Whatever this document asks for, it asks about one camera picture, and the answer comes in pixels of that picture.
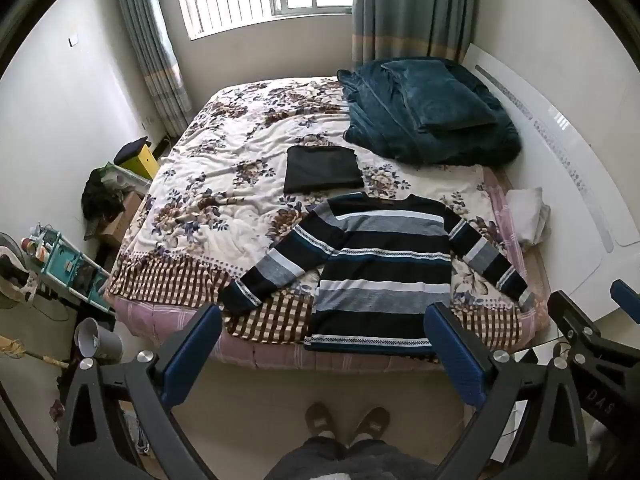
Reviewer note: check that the person's grey pants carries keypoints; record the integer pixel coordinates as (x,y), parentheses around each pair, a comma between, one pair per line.
(350,462)

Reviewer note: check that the yellow box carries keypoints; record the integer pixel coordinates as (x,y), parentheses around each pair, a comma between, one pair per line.
(142,160)

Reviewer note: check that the white pillow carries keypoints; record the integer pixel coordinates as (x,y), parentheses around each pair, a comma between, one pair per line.
(525,210)

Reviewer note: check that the teal plush blanket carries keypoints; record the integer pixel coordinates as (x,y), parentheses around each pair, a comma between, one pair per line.
(390,130)

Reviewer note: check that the brown slipper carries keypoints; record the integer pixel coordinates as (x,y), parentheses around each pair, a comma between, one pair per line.
(320,422)
(370,425)

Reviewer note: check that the white headboard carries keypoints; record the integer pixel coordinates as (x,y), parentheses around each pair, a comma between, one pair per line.
(550,135)

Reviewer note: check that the black folded garment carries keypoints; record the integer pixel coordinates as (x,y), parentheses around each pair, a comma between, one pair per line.
(320,167)

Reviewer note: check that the white wall switch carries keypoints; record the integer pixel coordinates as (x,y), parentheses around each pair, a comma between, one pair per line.
(73,40)

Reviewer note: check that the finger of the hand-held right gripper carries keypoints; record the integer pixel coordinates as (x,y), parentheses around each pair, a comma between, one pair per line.
(627,300)
(570,312)

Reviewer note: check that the grey waste bin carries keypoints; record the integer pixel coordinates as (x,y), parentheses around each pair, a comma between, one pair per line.
(102,345)

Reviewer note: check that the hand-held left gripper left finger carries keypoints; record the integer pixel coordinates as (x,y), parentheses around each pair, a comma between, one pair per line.
(192,355)

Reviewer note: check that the dark cap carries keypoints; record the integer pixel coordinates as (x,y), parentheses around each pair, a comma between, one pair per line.
(130,150)

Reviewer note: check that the teal shelf cart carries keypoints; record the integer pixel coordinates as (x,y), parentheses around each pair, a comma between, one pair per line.
(65,265)

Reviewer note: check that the grey-blue curtain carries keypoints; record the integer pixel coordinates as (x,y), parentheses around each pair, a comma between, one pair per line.
(150,60)
(410,10)

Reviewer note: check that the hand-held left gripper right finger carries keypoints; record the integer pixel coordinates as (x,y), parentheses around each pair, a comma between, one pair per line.
(455,360)

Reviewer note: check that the floral bed blanket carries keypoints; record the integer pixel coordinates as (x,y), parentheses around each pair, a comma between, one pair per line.
(225,160)

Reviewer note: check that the cardboard box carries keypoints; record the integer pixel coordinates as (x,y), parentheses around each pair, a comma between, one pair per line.
(120,225)

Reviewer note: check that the black bag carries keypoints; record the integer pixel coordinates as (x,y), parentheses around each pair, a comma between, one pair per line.
(102,195)

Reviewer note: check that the striped knit sweater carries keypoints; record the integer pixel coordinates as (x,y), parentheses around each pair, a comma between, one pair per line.
(380,270)

